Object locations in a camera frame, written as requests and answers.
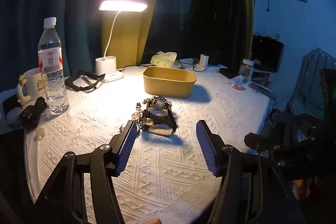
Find clear jar white lid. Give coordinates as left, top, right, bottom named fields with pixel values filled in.
left=239, top=59, right=255, bottom=83

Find silver round wristwatch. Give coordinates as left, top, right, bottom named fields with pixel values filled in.
left=152, top=98, right=167, bottom=110

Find beige strap wristwatch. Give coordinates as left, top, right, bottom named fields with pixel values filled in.
left=143, top=126, right=174, bottom=136

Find black monitor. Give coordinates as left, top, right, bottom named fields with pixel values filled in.
left=251, top=34, right=285, bottom=73

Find clear plastic water bottle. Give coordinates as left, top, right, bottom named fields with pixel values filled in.
left=37, top=17, right=70, bottom=115

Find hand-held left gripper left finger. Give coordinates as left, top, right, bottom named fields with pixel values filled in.
left=33, top=120, right=138, bottom=224

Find black power cable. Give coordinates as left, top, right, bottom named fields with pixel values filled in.
left=118, top=63, right=153, bottom=73

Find white desk lamp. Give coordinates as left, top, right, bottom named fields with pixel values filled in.
left=95, top=0, right=149, bottom=83

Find white tube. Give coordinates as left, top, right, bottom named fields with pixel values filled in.
left=225, top=75, right=244, bottom=86

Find white textured tablecloth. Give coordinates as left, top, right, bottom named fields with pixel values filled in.
left=24, top=65, right=271, bottom=224

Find green tissue pack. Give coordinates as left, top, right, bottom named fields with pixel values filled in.
left=150, top=51, right=181, bottom=69

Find gold bead bracelet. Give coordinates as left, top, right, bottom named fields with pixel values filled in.
left=136, top=97, right=153, bottom=110

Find tan rectangular box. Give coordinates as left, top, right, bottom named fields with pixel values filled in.
left=143, top=67, right=197, bottom=99

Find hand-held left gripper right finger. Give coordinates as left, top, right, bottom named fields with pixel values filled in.
left=196, top=120, right=305, bottom=224

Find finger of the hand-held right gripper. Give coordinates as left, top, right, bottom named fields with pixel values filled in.
left=272, top=112, right=315, bottom=140
left=244, top=132, right=276, bottom=154

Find person's right hand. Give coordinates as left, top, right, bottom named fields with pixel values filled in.
left=293, top=177, right=319, bottom=201

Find grey chair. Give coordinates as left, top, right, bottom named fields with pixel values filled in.
left=286, top=47, right=336, bottom=121

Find black strap frame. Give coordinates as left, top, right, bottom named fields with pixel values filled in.
left=65, top=70, right=105, bottom=93

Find white cartoon mug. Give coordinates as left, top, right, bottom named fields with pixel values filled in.
left=16, top=68, right=49, bottom=105

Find black cable bundle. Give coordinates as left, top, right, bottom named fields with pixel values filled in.
left=20, top=97, right=48, bottom=130

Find white power strip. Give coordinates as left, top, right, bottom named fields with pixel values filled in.
left=178, top=57, right=229, bottom=73

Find dark remote control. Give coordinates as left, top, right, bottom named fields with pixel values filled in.
left=248, top=82, right=279, bottom=100

